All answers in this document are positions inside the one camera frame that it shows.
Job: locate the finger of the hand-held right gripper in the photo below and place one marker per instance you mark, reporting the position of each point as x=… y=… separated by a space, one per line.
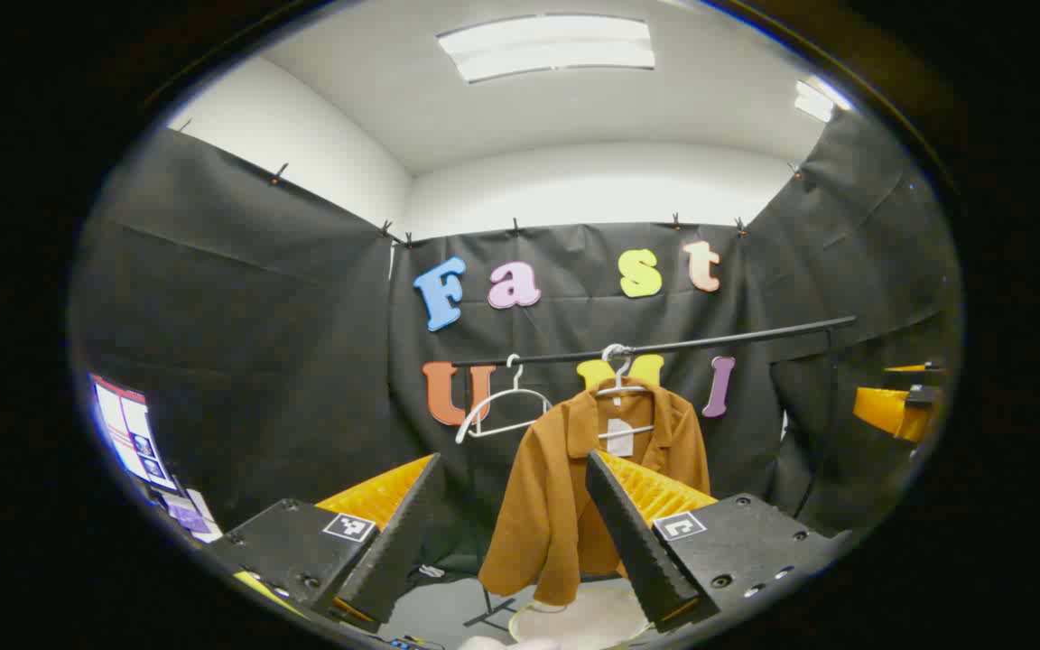
x=917 y=367
x=886 y=413

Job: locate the white laundry hamper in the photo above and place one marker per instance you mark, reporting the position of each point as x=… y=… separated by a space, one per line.
x=592 y=623

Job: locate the large ceiling light panel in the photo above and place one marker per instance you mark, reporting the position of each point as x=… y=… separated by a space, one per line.
x=547 y=45

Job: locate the white plastic hanger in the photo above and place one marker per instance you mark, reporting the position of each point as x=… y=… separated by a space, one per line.
x=516 y=379
x=619 y=392

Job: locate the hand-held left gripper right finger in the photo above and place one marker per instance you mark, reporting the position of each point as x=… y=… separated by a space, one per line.
x=633 y=551

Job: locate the small ceiling light panel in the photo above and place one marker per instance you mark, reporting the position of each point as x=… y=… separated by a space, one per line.
x=816 y=99

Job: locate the brown jacket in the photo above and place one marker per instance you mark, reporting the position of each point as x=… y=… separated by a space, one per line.
x=547 y=487

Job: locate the black backdrop cloth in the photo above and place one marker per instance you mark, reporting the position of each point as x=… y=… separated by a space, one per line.
x=258 y=361

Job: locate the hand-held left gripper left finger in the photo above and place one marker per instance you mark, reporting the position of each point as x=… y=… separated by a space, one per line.
x=398 y=551

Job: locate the purple paper sheet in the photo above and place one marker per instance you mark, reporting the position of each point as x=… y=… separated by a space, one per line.
x=188 y=516

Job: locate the black clothes rack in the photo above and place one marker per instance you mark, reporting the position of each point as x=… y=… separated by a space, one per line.
x=710 y=341

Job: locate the wall poster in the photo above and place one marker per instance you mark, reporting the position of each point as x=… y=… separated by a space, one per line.
x=127 y=429

